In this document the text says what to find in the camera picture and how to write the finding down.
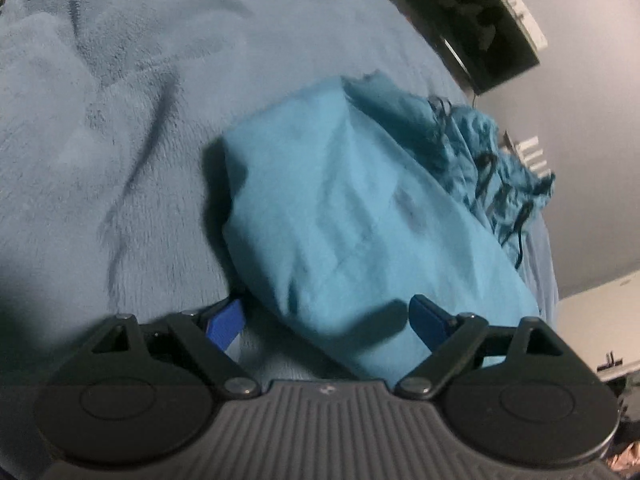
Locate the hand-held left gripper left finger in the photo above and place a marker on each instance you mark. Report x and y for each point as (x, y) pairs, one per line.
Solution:
(225, 325)

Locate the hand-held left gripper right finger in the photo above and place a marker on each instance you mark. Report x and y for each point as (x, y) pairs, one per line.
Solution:
(430, 320)

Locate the teal hooded jacket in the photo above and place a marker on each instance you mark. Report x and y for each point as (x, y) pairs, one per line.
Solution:
(350, 220)

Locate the white wardrobe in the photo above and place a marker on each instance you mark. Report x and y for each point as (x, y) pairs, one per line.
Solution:
(600, 320)

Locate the white router with antennas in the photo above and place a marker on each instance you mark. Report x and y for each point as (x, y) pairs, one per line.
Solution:
(532, 157)

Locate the blue fleece blanket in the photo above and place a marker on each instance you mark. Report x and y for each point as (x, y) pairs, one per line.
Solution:
(125, 135)

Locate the black monitor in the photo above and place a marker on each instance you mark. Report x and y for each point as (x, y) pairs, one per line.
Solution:
(470, 15)

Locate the white wall outlet strip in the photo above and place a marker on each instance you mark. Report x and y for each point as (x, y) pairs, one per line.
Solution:
(527, 22)

